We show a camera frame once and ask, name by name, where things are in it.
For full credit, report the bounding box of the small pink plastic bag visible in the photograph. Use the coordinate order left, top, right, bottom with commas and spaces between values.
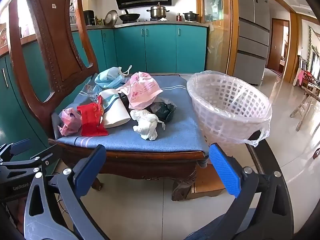
58, 107, 83, 136

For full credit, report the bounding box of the blue seat cushion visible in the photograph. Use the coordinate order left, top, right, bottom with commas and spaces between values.
51, 74, 209, 153

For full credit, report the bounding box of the cardboard box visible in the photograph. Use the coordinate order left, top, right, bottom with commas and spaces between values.
192, 165, 225, 199

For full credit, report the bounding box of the steel pot with lid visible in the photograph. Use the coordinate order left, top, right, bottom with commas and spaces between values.
146, 2, 170, 20

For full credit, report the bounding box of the grey refrigerator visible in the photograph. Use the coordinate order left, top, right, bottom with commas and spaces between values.
226, 0, 270, 85

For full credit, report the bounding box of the wood framed glass door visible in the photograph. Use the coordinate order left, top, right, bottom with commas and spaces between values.
195, 0, 239, 74

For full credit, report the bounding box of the wooden stool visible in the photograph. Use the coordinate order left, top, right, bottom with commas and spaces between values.
290, 85, 320, 132

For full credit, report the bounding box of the bunch of green leaves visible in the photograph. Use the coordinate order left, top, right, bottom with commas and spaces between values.
119, 92, 177, 122

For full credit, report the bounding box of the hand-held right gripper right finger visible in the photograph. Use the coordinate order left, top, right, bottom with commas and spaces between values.
209, 143, 293, 240

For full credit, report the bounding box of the white plastic lattice basket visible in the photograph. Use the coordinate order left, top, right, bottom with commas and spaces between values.
186, 71, 273, 149

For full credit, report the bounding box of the pink cloth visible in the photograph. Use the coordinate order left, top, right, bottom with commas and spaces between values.
294, 69, 305, 85

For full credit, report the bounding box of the red packet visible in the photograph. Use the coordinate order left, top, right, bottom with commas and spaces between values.
76, 96, 108, 137

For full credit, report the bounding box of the steel pan lid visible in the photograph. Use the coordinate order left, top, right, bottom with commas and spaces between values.
104, 10, 118, 26

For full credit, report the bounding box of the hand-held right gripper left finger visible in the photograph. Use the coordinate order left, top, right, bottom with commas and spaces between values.
24, 144, 110, 240

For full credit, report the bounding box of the clear plastic bag with label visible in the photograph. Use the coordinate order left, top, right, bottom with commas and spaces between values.
84, 82, 102, 103

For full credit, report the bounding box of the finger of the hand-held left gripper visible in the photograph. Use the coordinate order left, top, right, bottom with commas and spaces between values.
0, 139, 33, 162
0, 145, 60, 178

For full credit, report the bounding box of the dish rack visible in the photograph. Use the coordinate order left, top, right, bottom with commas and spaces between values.
69, 4, 83, 25

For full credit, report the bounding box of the black curved rim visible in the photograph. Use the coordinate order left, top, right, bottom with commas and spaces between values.
246, 131, 294, 205

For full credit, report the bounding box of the black air fryer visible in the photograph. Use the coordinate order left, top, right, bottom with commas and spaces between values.
83, 10, 97, 26

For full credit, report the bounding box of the large pink plastic bag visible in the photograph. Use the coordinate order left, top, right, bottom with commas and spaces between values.
117, 72, 163, 110

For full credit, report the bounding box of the white medicine box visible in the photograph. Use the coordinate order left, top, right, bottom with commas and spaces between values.
99, 89, 131, 129

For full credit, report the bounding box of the black wok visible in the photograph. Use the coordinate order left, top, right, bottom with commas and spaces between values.
119, 9, 141, 22

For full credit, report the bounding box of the carved wooden chair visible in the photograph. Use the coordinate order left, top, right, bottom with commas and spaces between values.
9, 0, 208, 202

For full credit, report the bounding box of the white plastic waste basket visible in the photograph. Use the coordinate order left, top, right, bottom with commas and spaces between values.
186, 71, 273, 147

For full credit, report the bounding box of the blue face mask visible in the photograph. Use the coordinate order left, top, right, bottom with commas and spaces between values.
94, 65, 132, 90

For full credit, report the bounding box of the grey kitchen countertop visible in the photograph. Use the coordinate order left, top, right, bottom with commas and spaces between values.
71, 20, 209, 32

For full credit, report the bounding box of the brown wooden door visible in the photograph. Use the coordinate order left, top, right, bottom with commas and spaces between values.
265, 17, 290, 78

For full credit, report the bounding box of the black casserole pot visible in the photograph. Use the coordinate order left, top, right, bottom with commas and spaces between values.
183, 11, 200, 22

